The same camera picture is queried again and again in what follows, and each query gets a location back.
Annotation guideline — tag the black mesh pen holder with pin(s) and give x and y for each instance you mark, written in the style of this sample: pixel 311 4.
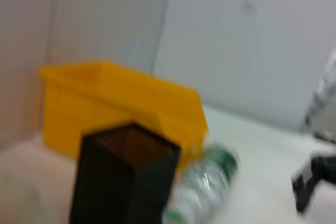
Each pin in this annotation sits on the black mesh pen holder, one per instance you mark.
pixel 118 182

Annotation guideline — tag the clear green-label water bottle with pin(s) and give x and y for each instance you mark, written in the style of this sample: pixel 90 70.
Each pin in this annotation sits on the clear green-label water bottle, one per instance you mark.
pixel 207 182

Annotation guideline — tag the yellow plastic bin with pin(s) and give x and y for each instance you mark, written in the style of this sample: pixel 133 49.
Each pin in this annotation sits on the yellow plastic bin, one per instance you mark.
pixel 118 103

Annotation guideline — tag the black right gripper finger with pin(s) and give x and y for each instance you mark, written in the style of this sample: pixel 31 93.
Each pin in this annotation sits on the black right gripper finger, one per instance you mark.
pixel 307 179

